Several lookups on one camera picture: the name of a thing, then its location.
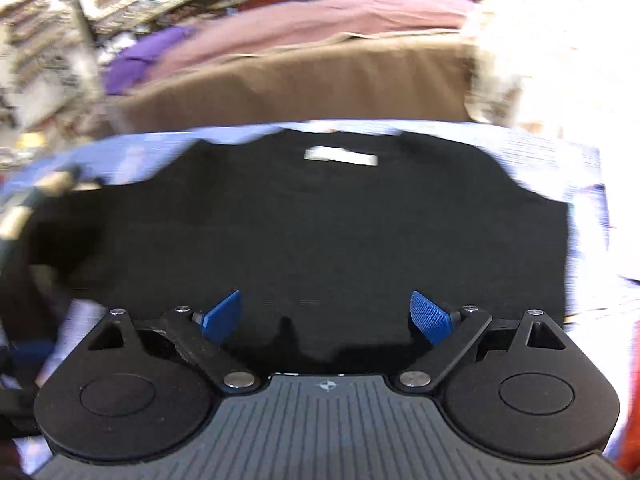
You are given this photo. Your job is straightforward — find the brown sofa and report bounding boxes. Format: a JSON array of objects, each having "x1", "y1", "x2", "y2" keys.
[{"x1": 106, "y1": 30, "x2": 482, "y2": 135}]

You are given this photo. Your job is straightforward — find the purple cloth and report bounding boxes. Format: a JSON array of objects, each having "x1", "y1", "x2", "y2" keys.
[{"x1": 104, "y1": 25, "x2": 202, "y2": 97}]

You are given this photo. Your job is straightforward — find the cluttered wall shelves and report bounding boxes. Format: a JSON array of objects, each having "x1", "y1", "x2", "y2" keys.
[{"x1": 0, "y1": 0, "x2": 231, "y2": 136}]

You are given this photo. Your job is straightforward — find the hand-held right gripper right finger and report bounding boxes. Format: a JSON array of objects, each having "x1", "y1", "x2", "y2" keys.
[{"x1": 396, "y1": 290, "x2": 568, "y2": 392}]

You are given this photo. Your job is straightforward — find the black knit sweater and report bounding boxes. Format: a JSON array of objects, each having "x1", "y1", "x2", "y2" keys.
[{"x1": 0, "y1": 127, "x2": 571, "y2": 378}]

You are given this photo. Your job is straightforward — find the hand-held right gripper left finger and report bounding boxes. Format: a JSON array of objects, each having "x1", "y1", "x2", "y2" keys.
[{"x1": 86, "y1": 289, "x2": 260, "y2": 392}]

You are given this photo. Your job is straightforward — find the folded checkered garment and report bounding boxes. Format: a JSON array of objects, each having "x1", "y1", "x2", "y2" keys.
[{"x1": 0, "y1": 167, "x2": 85, "y2": 261}]

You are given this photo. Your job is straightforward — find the mauve blanket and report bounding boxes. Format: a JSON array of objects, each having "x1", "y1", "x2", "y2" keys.
[{"x1": 150, "y1": 0, "x2": 477, "y2": 77}]

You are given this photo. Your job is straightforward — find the blue checked bed sheet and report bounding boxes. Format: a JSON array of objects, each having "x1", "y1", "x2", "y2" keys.
[{"x1": 0, "y1": 119, "x2": 618, "y2": 476}]

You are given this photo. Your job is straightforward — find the orange cloth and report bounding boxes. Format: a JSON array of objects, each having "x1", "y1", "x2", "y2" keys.
[{"x1": 612, "y1": 400, "x2": 640, "y2": 478}]

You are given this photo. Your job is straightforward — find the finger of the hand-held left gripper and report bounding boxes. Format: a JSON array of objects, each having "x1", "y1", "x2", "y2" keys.
[{"x1": 10, "y1": 340, "x2": 57, "y2": 376}]

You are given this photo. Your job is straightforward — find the cream floral cloth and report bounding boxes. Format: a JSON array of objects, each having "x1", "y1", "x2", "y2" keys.
[{"x1": 442, "y1": 0, "x2": 640, "y2": 133}]

